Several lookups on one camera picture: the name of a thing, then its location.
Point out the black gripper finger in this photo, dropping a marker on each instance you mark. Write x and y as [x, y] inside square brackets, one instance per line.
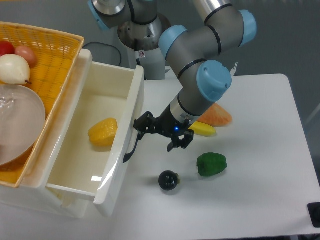
[144, 125]
[183, 143]

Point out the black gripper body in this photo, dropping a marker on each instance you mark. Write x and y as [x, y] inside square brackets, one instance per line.
[168, 126]

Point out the white top drawer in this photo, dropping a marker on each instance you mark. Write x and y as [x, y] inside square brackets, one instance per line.
[90, 166]

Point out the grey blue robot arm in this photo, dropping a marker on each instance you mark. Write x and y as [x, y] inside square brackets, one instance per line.
[190, 55]

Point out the yellow toy banana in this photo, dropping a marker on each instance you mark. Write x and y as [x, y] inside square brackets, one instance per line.
[202, 129]

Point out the black round mangosteen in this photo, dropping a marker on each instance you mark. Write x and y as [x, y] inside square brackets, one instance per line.
[168, 180]

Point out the green bell pepper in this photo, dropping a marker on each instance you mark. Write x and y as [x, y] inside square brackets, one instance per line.
[210, 164]

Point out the yellow toy corn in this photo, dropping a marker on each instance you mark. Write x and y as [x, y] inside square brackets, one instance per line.
[103, 133]

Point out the orange fruit slice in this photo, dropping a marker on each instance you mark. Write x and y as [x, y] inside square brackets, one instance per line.
[216, 116]

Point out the yellow wicker basket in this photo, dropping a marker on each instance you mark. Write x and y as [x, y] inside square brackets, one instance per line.
[57, 53]

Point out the beige plate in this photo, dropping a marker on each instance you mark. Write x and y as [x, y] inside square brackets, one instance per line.
[22, 119]

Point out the pink toy peach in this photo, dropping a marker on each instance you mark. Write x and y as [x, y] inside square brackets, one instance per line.
[28, 54]

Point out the white toy pear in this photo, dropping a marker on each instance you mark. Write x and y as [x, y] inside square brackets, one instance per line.
[14, 70]

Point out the black corner device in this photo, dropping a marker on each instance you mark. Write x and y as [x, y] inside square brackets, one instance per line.
[314, 213]

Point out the red toy apple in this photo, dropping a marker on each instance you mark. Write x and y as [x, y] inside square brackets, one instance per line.
[6, 48]

